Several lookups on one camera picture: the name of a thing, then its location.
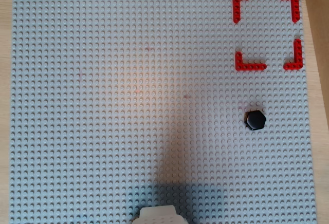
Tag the black hexagonal Lego piece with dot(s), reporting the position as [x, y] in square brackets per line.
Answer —
[255, 120]

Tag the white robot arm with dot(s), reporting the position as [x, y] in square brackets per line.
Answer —
[159, 216]

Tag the grey Lego baseplate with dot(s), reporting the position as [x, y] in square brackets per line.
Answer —
[102, 105]

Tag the red L-shaped Lego beam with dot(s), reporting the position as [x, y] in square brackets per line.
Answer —
[237, 4]
[298, 54]
[246, 66]
[295, 5]

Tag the brown cardboard box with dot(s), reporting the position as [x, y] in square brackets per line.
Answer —
[320, 54]

